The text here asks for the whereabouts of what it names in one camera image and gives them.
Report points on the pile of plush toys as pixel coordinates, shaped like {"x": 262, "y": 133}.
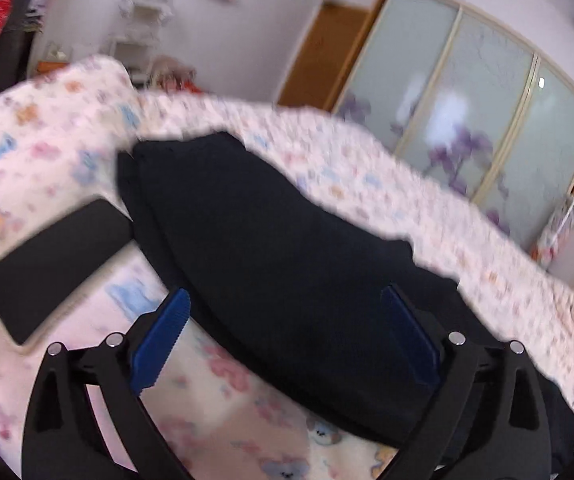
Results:
{"x": 172, "y": 75}

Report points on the clear tube of plush toys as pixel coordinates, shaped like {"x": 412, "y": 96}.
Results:
{"x": 557, "y": 232}

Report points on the wooden door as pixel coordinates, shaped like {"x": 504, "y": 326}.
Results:
{"x": 322, "y": 55}

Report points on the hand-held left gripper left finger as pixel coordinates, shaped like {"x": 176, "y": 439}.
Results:
{"x": 164, "y": 340}

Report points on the black pants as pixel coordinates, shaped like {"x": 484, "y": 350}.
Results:
{"x": 267, "y": 260}

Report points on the white shelf rack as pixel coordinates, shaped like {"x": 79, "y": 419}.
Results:
{"x": 139, "y": 17}

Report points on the frosted glass sliding wardrobe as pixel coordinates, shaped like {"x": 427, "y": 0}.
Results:
{"x": 467, "y": 85}

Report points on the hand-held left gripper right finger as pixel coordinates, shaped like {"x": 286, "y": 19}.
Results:
{"x": 409, "y": 335}

